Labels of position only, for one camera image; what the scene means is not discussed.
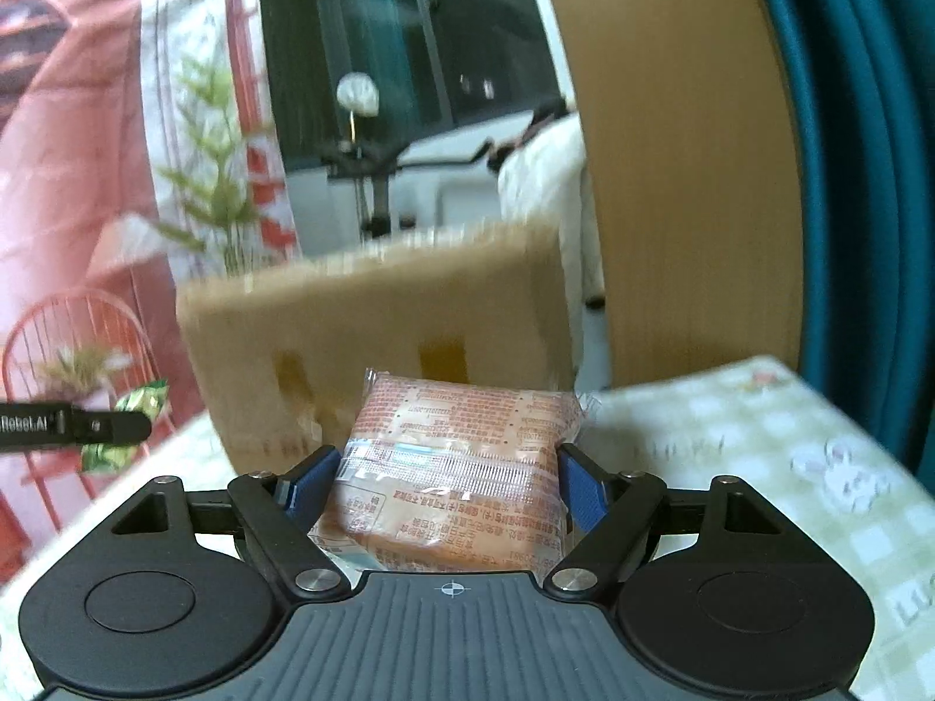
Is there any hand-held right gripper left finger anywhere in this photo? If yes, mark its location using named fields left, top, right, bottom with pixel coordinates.
left=108, top=447, right=353, bottom=600

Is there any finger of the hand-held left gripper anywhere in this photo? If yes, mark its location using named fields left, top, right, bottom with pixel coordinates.
left=65, top=409, right=156, bottom=446

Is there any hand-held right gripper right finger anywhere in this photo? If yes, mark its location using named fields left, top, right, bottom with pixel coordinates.
left=544, top=442, right=788, bottom=596

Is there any green snack packet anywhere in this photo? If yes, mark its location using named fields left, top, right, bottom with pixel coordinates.
left=79, top=378, right=171, bottom=473

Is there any brown cardboard box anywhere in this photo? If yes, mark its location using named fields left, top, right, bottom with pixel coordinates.
left=176, top=219, right=578, bottom=476

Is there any green checked tablecloth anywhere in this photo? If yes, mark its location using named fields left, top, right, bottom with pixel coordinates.
left=0, top=354, right=935, bottom=701

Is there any printed backdrop cloth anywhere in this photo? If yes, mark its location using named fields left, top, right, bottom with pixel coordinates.
left=0, top=0, right=304, bottom=549

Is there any black exercise bike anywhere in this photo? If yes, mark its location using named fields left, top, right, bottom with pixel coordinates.
left=321, top=109, right=512, bottom=242

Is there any white quilted blanket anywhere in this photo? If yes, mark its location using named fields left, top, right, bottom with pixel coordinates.
left=497, top=111, right=607, bottom=388

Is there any wooden chair back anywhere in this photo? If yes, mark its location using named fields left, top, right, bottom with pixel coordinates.
left=533, top=0, right=805, bottom=388

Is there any white cap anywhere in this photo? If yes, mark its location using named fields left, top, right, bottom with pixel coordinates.
left=336, top=73, right=379, bottom=118

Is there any dark window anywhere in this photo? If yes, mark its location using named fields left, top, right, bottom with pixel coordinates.
left=252, top=0, right=571, bottom=162

